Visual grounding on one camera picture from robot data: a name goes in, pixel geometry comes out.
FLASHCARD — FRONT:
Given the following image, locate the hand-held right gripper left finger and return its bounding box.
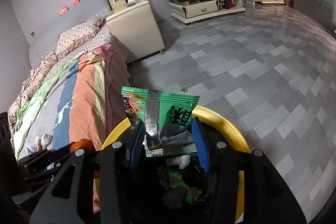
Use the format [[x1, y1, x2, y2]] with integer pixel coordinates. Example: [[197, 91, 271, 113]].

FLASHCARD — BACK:
[[29, 122, 146, 224]]

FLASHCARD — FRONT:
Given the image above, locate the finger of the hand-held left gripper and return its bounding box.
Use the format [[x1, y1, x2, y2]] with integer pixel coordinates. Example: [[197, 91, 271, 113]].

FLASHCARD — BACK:
[[22, 165, 63, 185], [17, 149, 79, 169]]

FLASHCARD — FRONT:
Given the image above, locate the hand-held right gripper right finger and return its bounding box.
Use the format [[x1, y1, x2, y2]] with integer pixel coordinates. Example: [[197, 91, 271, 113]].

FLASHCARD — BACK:
[[191, 117, 307, 224]]

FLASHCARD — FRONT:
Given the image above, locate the white tissue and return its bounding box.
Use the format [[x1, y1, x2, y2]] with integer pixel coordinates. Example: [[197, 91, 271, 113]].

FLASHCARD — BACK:
[[39, 133, 53, 148], [168, 154, 191, 169]]

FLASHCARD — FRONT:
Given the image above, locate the yellow rimmed trash bin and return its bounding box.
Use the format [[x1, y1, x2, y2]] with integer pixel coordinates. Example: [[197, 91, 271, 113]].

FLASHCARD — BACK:
[[93, 105, 251, 224]]

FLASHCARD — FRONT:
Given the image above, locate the orange scrap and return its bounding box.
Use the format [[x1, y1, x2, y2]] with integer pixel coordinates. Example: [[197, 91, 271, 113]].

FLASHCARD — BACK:
[[69, 139, 94, 153]]

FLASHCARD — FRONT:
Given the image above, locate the large green foil snack bag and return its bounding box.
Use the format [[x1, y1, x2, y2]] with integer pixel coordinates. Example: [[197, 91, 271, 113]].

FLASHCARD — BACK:
[[157, 166, 202, 203]]

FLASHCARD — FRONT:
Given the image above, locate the small green snack packet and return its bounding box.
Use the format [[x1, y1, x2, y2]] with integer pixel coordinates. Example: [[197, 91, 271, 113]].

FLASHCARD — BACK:
[[121, 86, 200, 158]]

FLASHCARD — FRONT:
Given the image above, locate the black plastic bag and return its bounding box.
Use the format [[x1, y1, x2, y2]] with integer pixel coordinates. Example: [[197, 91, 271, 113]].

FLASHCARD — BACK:
[[162, 187, 185, 210]]

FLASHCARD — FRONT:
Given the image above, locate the pink dotted quilt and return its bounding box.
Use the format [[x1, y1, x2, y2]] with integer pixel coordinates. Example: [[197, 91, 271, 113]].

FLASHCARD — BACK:
[[8, 52, 59, 125]]

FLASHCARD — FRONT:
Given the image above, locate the pink floral sheet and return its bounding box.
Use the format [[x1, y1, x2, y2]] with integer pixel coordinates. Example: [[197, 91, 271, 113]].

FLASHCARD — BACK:
[[79, 43, 114, 67]]

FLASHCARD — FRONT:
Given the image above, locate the cream nightstand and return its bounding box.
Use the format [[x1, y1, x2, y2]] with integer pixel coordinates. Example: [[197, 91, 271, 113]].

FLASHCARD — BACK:
[[106, 0, 166, 65]]

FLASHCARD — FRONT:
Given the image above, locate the pink dotted pillow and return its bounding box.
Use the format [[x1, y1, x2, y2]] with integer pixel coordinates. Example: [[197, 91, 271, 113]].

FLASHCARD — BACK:
[[56, 16, 105, 55]]

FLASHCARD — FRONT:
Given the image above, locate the grey upholstered headboard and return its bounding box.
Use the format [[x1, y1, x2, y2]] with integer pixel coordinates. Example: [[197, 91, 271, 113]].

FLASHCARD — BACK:
[[28, 0, 112, 69]]

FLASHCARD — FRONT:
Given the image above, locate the cream television stand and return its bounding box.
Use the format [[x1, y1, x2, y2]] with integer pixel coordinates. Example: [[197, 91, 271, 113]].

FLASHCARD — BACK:
[[166, 0, 246, 26]]

